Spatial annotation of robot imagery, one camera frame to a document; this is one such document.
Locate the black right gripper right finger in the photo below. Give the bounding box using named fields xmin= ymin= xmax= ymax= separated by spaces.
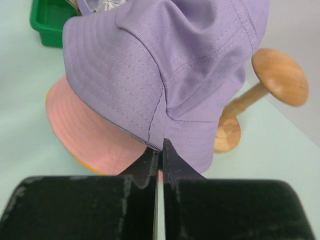
xmin=161 ymin=139 xmax=315 ymax=240

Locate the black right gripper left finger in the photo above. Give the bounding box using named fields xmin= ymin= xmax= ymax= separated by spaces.
xmin=0 ymin=148 xmax=159 ymax=240

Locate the pink hat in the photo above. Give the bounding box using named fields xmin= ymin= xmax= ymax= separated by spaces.
xmin=47 ymin=75 xmax=165 ymax=182

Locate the orange hat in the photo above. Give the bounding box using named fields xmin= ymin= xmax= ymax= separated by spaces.
xmin=45 ymin=87 xmax=106 ymax=176

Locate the lavender purple hat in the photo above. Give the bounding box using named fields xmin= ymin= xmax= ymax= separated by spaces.
xmin=62 ymin=0 xmax=269 ymax=173

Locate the wooden hat stand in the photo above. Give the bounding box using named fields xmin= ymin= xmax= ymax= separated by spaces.
xmin=214 ymin=48 xmax=309 ymax=153

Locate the green plastic tray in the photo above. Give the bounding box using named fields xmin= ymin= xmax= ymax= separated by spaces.
xmin=29 ymin=0 xmax=77 ymax=49

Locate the tan brimmed hat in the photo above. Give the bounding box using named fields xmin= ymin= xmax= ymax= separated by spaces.
xmin=66 ymin=0 xmax=81 ymax=16

